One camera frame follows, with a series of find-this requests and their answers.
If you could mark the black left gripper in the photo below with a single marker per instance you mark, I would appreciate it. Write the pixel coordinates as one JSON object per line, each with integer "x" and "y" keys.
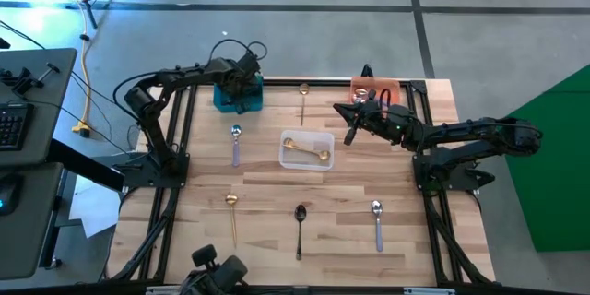
{"x": 239, "y": 80}

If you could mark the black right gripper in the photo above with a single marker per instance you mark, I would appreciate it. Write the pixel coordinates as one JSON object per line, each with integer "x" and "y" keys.
{"x": 392, "y": 124}

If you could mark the gold spoon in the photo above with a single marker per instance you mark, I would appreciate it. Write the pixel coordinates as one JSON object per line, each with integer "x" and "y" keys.
{"x": 325, "y": 155}
{"x": 231, "y": 199}
{"x": 304, "y": 88}
{"x": 287, "y": 142}

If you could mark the clear plastic bin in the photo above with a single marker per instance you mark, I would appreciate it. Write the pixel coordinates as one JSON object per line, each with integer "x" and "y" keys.
{"x": 306, "y": 163}

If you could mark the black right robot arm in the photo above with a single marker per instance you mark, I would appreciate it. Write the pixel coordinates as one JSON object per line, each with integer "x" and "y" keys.
{"x": 479, "y": 131}

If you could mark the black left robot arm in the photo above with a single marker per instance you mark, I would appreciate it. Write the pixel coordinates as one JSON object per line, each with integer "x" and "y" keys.
{"x": 152, "y": 124}

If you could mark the teal plastic bin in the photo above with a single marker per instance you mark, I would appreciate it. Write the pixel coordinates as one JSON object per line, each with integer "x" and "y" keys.
{"x": 221, "y": 105}

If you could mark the orange plastic bin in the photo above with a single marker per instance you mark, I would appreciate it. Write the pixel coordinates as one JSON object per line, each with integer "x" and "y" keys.
{"x": 375, "y": 84}

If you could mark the shiny black spoon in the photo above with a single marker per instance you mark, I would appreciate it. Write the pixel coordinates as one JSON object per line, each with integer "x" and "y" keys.
{"x": 300, "y": 212}

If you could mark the black desk support beam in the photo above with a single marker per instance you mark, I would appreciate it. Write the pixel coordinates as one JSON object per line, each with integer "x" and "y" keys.
{"x": 83, "y": 163}

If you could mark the white paper sheet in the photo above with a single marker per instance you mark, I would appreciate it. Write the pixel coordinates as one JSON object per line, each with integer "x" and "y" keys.
{"x": 92, "y": 207}

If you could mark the grey desk top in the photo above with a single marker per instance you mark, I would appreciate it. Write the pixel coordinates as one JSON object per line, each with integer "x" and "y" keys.
{"x": 32, "y": 230}
{"x": 50, "y": 115}

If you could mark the green panel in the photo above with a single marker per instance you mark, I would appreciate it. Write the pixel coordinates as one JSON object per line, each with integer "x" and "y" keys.
{"x": 553, "y": 170}

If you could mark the black desk clamp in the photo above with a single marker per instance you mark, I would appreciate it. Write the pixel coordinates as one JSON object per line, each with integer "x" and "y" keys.
{"x": 25, "y": 80}

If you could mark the black keyboard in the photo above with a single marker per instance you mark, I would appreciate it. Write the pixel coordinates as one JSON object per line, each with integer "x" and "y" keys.
{"x": 14, "y": 126}

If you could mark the black computer mouse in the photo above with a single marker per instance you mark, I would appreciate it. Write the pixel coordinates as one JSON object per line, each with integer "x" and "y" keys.
{"x": 9, "y": 193}

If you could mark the black triangular bracket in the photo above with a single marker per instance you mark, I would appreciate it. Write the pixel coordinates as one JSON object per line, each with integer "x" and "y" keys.
{"x": 367, "y": 71}

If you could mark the black aluminium table frame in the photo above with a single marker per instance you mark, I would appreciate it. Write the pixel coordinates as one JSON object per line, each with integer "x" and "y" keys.
{"x": 433, "y": 239}

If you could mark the silver aluminium rail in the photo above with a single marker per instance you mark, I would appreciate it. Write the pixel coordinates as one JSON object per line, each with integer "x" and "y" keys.
{"x": 428, "y": 291}
{"x": 170, "y": 290}

